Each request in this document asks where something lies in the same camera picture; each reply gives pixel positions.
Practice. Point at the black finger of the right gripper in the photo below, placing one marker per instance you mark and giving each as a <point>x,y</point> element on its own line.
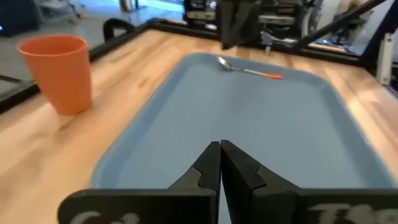
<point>228,21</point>
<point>248,18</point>

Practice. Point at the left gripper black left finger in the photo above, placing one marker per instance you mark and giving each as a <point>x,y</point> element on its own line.
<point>155,205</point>

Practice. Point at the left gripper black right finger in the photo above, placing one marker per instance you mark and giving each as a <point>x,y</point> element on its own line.
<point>280,205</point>

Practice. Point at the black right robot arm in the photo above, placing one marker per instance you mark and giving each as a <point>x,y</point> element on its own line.
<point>276,20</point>

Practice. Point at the blue plastic tray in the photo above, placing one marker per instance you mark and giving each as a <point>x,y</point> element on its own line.
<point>248,124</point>

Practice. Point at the orange plastic cup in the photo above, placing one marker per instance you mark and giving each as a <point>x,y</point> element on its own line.
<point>59,71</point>

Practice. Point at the white upright post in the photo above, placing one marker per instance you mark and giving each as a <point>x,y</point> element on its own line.
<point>384,59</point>

